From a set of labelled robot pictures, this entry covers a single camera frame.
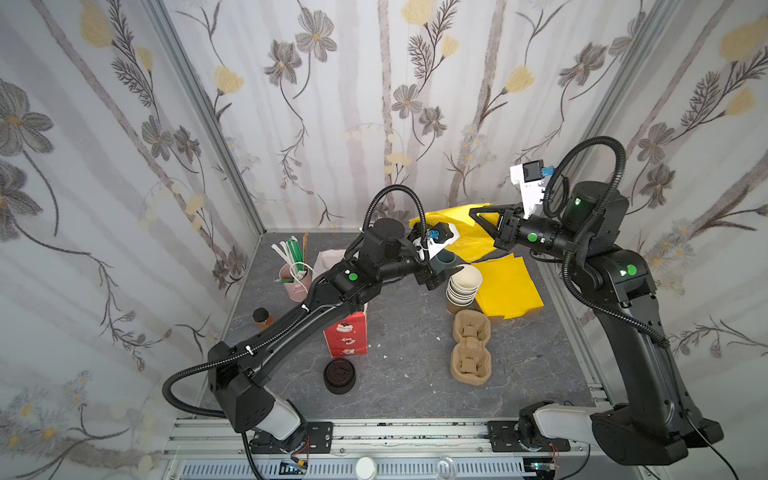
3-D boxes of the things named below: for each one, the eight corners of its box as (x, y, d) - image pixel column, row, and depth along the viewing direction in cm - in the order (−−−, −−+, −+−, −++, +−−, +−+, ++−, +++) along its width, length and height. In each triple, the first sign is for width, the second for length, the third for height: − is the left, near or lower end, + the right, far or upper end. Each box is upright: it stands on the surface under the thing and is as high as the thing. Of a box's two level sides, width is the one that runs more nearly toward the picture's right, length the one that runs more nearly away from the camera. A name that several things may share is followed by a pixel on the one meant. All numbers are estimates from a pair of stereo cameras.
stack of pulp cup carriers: (448, 384, 85) (452, 376, 79) (451, 319, 98) (455, 307, 92) (485, 391, 84) (493, 383, 78) (484, 324, 97) (490, 313, 91)
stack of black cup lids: (325, 394, 83) (321, 388, 78) (329, 364, 88) (325, 356, 84) (354, 394, 83) (352, 388, 78) (356, 364, 88) (354, 357, 84)
